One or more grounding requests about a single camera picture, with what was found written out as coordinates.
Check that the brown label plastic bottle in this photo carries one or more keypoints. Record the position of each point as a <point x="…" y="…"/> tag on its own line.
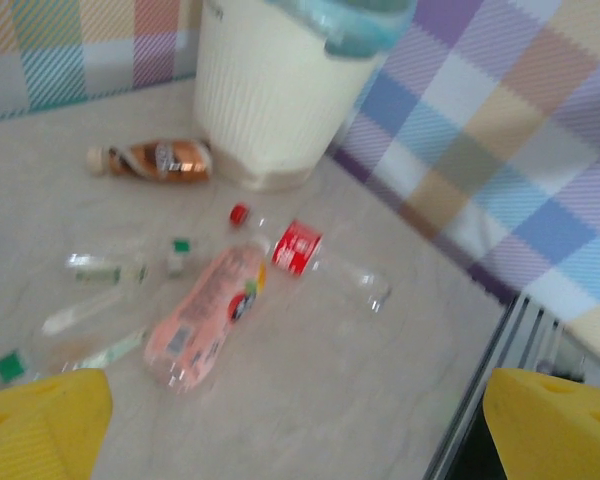
<point x="155" y="160"/>

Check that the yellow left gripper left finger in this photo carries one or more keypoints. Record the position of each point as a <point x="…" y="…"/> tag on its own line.
<point x="35" y="430"/>

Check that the clear bottle green seal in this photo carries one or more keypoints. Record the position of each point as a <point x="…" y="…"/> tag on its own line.
<point x="80" y="315"/>
<point x="110" y="272"/>

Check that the red label bottle red cap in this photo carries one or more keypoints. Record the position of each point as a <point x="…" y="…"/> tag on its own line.
<point x="297" y="247"/>

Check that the cream plastic bin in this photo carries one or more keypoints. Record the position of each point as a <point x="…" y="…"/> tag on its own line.
<point x="265" y="100"/>

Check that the pink label plastic bottle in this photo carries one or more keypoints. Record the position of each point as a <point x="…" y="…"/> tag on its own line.
<point x="205" y="315"/>

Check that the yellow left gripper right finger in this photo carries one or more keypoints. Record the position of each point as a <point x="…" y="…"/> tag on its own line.
<point x="560" y="435"/>

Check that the white bin with teal liner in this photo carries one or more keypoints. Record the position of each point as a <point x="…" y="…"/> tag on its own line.
<point x="360" y="30"/>

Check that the aluminium frame rail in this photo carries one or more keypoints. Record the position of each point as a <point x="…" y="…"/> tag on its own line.
<point x="490" y="380"/>

